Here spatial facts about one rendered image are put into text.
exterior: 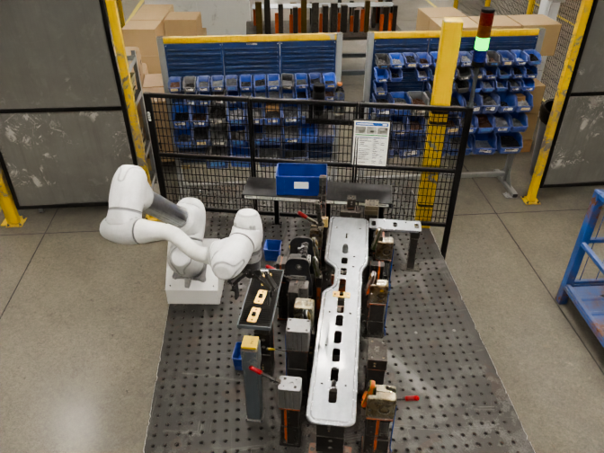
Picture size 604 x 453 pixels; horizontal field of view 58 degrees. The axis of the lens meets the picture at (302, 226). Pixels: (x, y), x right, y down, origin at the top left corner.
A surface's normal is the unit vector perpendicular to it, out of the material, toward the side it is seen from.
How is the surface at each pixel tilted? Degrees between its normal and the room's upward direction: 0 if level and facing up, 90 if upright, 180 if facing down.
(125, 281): 0
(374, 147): 90
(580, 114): 90
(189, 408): 0
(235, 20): 90
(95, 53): 91
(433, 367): 0
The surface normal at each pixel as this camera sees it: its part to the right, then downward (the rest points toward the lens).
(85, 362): 0.00, -0.82
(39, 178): 0.06, 0.59
